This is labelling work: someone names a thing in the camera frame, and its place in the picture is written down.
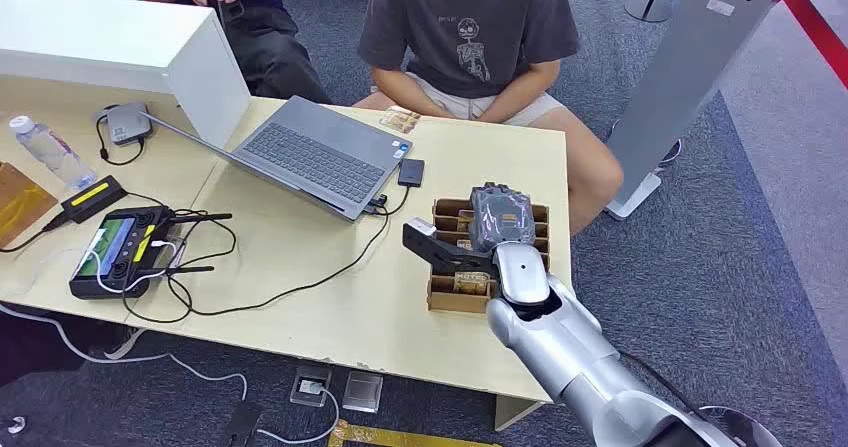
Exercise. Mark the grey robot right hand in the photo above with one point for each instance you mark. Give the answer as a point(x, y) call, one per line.
point(501, 219)

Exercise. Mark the person's left forearm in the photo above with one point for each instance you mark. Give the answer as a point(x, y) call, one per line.
point(520, 96)

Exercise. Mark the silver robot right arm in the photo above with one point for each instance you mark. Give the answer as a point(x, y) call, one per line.
point(570, 358)

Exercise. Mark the person's right forearm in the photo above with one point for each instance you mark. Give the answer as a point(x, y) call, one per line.
point(407, 96)

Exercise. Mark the brown hotel card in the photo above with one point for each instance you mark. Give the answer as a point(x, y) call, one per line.
point(472, 281)

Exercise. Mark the person in dark clothes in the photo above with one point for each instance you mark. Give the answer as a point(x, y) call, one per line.
point(278, 53)

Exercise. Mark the brown cardboard card holder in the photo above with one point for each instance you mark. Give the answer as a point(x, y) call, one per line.
point(450, 301)

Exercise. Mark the patterned card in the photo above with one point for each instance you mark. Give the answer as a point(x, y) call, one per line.
point(400, 120)

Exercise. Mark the person in grey shirt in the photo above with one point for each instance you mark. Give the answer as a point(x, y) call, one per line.
point(474, 40)

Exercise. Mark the black external drive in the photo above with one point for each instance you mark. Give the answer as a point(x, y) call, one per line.
point(411, 172)

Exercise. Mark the white desk box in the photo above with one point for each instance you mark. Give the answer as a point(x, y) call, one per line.
point(99, 40)

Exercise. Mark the grey laptop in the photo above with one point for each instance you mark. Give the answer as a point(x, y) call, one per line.
point(318, 156)

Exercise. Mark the clear plastic water bottle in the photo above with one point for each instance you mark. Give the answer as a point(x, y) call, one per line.
point(56, 156)

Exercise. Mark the metal floor plate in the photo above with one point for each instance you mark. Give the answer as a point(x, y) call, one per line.
point(362, 392)

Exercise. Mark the black yellow-striped power pack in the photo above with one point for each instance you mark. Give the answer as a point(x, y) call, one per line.
point(93, 198)

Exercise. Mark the grey metal pillar stand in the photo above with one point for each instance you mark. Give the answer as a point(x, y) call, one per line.
point(682, 73)

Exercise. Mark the yellow floor tape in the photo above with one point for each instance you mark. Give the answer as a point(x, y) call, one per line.
point(397, 438)

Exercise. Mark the floor socket box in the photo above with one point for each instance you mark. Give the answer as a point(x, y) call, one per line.
point(310, 386)

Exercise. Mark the brown cardboard box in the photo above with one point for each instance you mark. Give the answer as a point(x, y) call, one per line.
point(23, 202)

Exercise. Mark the black remote controller with screen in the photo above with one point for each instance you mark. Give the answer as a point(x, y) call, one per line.
point(112, 255)

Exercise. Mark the black floor cover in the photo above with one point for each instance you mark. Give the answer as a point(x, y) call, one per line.
point(242, 425)

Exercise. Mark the red barrier belt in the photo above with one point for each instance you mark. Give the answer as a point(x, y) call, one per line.
point(818, 33)

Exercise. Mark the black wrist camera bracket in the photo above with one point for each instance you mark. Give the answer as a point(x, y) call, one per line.
point(444, 253)

